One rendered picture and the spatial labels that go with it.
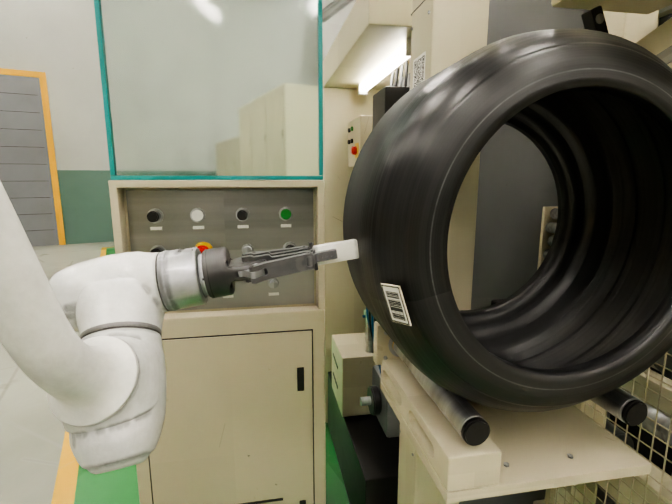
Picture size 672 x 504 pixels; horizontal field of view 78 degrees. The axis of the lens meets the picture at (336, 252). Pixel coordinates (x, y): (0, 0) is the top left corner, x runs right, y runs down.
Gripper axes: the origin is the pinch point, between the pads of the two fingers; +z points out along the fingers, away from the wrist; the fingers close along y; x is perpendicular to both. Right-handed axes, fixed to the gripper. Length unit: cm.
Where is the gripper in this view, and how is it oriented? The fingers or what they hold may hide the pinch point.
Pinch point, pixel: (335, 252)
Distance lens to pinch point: 65.9
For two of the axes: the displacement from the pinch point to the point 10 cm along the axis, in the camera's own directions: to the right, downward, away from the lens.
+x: 1.4, 9.7, 2.0
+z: 9.7, -1.7, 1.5
